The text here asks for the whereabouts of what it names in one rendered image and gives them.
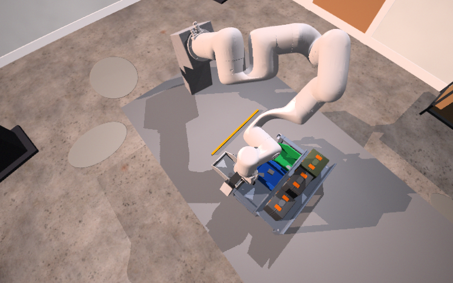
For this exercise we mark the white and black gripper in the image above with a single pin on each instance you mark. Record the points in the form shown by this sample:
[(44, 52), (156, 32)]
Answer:
[(249, 180)]

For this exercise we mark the green open bin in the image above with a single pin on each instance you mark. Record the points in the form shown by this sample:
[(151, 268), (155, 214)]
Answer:
[(288, 156)]

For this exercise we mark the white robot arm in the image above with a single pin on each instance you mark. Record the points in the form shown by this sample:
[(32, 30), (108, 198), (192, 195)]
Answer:
[(330, 53)]

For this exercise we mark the grey metal shelf rack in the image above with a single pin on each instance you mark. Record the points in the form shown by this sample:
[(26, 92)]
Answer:
[(255, 197)]

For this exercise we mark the blue open bin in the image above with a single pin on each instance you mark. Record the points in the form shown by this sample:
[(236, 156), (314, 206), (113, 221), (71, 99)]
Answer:
[(270, 181)]

